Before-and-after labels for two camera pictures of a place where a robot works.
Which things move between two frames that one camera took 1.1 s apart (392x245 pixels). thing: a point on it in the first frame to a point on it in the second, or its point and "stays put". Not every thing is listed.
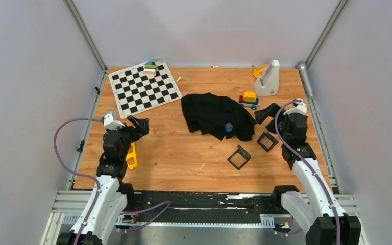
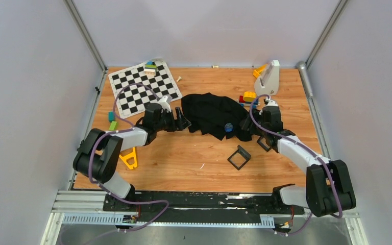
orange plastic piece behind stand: (257, 71) stays put
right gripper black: (261, 115) to (245, 124)
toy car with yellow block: (249, 99) stays put
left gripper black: (136, 132) to (181, 123)
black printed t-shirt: (208, 114) stays put
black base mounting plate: (209, 207) stays put
